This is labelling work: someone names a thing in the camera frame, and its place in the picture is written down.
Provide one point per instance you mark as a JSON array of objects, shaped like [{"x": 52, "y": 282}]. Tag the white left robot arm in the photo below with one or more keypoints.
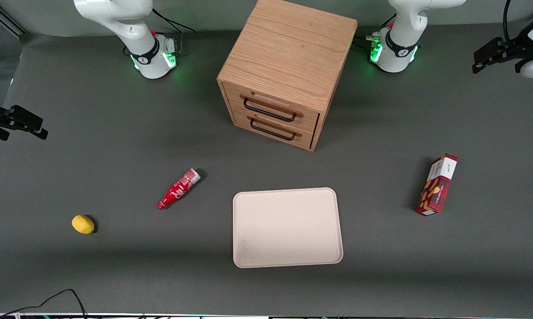
[{"x": 401, "y": 31}]

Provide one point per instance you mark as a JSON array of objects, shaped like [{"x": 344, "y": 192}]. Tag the wooden drawer cabinet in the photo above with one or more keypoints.
[{"x": 288, "y": 48}]

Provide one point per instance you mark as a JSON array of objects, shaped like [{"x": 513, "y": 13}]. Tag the red cola bottle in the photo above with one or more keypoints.
[{"x": 177, "y": 189}]

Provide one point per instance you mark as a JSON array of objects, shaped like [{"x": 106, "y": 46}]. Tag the red cookie box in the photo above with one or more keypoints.
[{"x": 437, "y": 188}]

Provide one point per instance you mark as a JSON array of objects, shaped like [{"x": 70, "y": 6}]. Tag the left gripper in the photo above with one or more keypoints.
[{"x": 515, "y": 48}]

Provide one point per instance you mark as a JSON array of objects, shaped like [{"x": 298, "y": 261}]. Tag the yellow lemon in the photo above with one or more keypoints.
[{"x": 83, "y": 224}]

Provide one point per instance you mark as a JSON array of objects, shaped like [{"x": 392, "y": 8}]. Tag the beige rectangular tray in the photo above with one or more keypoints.
[{"x": 287, "y": 228}]

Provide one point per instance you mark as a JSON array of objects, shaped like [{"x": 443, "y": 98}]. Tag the black metal rail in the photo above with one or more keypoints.
[{"x": 9, "y": 20}]

